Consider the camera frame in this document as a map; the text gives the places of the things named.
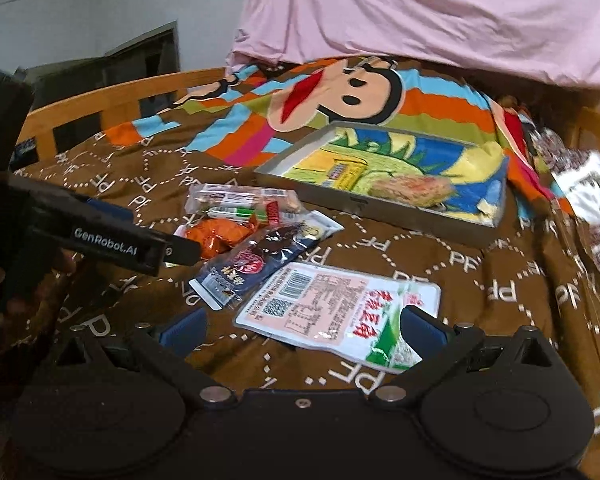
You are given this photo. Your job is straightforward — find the white and green snack packet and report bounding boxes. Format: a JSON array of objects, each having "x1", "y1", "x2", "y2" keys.
[{"x1": 234, "y1": 261, "x2": 442, "y2": 375}]

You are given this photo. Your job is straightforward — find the rice cake packet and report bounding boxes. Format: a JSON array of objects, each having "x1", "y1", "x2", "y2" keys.
[{"x1": 367, "y1": 175, "x2": 457, "y2": 209}]

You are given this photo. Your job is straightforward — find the metal tin tray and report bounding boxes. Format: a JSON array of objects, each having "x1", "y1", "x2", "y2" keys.
[{"x1": 253, "y1": 121, "x2": 510, "y2": 248}]

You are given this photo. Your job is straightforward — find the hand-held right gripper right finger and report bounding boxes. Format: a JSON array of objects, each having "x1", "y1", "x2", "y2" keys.
[{"x1": 370, "y1": 305, "x2": 561, "y2": 407}]

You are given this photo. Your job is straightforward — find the green sausage stick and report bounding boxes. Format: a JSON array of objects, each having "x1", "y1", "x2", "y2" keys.
[{"x1": 207, "y1": 203, "x2": 267, "y2": 223}]

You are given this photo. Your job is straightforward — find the clear packet with red circle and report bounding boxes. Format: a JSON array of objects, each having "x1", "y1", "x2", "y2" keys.
[{"x1": 232, "y1": 210, "x2": 345, "y2": 281}]

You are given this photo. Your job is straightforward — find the person's left hand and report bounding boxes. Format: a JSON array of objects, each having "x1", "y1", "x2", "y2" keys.
[{"x1": 0, "y1": 249, "x2": 78, "y2": 323}]

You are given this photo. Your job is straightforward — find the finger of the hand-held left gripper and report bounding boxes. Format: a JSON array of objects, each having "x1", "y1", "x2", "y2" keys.
[
  {"x1": 163, "y1": 237, "x2": 202, "y2": 267},
  {"x1": 86, "y1": 198, "x2": 134, "y2": 222}
]

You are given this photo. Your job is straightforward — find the clear packet with barcode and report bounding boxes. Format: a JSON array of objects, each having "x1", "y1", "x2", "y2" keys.
[{"x1": 185, "y1": 183, "x2": 301, "y2": 217}]

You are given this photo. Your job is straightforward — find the brown floral cloth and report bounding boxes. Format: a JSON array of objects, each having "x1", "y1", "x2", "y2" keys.
[{"x1": 530, "y1": 127, "x2": 600, "y2": 306}]

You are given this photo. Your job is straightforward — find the printed cartoon blanket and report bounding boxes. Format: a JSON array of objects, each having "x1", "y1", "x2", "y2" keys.
[{"x1": 10, "y1": 55, "x2": 600, "y2": 480}]

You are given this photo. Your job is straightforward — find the pink sheet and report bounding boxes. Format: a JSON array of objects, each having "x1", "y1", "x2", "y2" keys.
[{"x1": 227, "y1": 0, "x2": 600, "y2": 92}]

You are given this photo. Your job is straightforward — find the orange snack packet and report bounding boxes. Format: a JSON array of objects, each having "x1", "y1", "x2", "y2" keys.
[{"x1": 176, "y1": 216, "x2": 259, "y2": 261}]

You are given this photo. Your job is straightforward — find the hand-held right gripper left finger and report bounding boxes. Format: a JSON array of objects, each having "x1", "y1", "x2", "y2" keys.
[{"x1": 55, "y1": 307, "x2": 237, "y2": 409}]

